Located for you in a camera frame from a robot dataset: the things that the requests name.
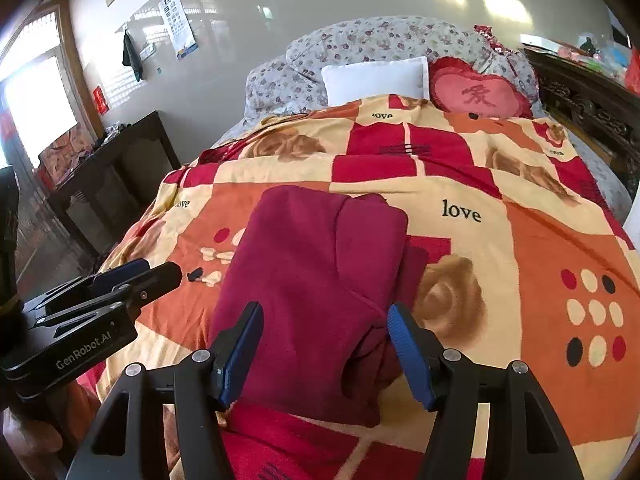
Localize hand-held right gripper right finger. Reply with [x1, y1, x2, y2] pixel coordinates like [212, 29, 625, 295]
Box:
[387, 302, 583, 480]

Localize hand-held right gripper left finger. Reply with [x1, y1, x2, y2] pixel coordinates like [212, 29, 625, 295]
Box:
[72, 301, 265, 480]

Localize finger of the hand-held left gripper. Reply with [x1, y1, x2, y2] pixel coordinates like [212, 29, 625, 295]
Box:
[35, 261, 183, 337]
[22, 258, 151, 310]

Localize maroon sweater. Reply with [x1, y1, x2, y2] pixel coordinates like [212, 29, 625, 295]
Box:
[207, 185, 431, 428]

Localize person's left hand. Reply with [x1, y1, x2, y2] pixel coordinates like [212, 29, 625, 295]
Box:
[0, 381, 102, 480]

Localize dark wooden table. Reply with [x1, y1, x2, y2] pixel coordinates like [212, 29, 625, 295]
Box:
[46, 110, 182, 263]

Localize black screen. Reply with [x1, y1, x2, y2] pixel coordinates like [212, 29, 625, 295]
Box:
[0, 164, 22, 306]

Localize orange printed cloth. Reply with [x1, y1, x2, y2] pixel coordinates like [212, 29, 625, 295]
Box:
[36, 124, 97, 188]

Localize printed checkered blanket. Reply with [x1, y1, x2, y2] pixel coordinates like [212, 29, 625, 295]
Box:
[95, 94, 640, 480]

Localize wooden framed window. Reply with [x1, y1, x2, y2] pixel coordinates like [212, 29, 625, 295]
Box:
[0, 0, 97, 173]

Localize dark green hanging cloth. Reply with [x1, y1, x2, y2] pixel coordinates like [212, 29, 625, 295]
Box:
[122, 29, 147, 84]

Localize floral grey bed sheet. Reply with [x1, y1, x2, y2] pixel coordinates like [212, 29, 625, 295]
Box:
[530, 110, 632, 213]

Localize red heart cushion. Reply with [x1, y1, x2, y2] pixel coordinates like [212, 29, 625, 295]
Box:
[427, 56, 536, 121]

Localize white pillow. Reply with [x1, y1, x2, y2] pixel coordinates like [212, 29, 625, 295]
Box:
[320, 56, 430, 108]

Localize carved wooden cabinet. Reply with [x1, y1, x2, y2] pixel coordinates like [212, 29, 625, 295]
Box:
[520, 46, 640, 193]

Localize floral grey pillows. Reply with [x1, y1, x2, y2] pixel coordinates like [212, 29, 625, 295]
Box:
[242, 15, 542, 126]

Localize red patterned cloth bundle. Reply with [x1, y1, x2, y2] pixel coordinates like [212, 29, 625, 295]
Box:
[472, 23, 522, 57]

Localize clutter of small things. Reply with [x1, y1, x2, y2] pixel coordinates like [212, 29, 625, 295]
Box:
[557, 32, 632, 78]

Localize red plastic bag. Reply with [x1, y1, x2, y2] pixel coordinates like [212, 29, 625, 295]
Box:
[624, 46, 640, 95]

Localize wall calendar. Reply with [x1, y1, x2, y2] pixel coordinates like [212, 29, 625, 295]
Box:
[157, 0, 199, 61]

